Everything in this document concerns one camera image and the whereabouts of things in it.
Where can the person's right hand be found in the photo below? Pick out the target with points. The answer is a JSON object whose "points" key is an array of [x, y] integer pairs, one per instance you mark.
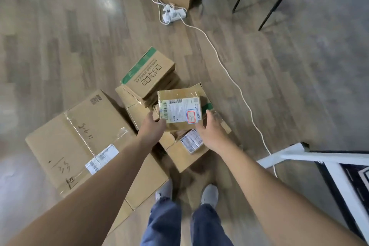
{"points": [[213, 134]]}

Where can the person's left hand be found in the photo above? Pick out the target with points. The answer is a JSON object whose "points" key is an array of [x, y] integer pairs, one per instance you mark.
{"points": [[152, 130]]}

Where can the pile of cardboard boxes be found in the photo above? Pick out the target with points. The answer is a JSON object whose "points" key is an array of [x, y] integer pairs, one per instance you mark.
{"points": [[72, 145]]}

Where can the person's right forearm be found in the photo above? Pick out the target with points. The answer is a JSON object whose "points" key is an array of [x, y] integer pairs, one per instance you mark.
{"points": [[274, 196]]}

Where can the person's left forearm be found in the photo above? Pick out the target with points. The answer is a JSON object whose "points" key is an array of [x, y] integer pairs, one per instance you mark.
{"points": [[86, 191]]}

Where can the person's white right shoe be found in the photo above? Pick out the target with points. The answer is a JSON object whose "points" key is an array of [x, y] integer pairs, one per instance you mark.
{"points": [[210, 195]]}

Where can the person's white shoe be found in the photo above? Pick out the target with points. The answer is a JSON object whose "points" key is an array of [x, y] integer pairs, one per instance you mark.
{"points": [[210, 195], [165, 191]]}

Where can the person's white left shoe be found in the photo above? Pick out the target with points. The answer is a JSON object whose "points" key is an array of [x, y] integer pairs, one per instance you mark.
{"points": [[165, 191]]}

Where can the person's left leg blue jeans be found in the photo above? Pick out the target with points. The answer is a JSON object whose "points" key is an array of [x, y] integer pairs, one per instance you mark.
{"points": [[161, 222]]}

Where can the white table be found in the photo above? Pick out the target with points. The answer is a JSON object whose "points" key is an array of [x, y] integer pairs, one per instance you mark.
{"points": [[288, 157]]}

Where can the white power strip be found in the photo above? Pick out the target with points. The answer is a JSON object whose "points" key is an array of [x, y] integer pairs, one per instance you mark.
{"points": [[173, 15]]}

